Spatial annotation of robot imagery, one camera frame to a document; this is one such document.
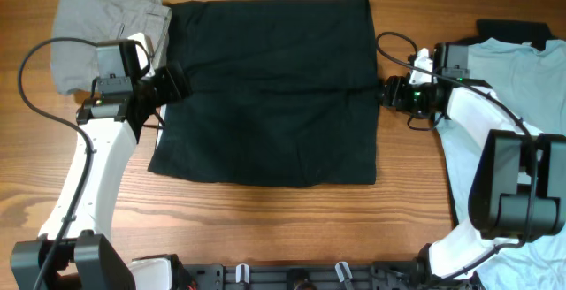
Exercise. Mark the black shorts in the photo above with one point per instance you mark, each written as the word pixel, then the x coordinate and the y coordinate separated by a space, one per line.
pixel 283 94

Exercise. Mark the black garment under pile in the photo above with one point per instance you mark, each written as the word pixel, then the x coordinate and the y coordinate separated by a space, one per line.
pixel 511 31

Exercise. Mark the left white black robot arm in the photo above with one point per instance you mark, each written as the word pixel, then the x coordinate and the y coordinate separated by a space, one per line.
pixel 73 248

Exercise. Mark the light blue t-shirt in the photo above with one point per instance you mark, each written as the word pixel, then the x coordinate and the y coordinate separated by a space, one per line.
pixel 531 83

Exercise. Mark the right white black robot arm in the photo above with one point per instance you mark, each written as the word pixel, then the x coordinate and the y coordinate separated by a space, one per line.
pixel 518 192

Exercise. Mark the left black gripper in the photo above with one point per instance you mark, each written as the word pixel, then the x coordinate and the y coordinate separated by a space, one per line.
pixel 175 81

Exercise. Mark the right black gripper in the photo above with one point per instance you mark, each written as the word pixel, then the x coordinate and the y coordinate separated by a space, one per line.
pixel 396 94

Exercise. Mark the folded grey trousers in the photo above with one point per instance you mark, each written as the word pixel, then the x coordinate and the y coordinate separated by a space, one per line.
pixel 74 65

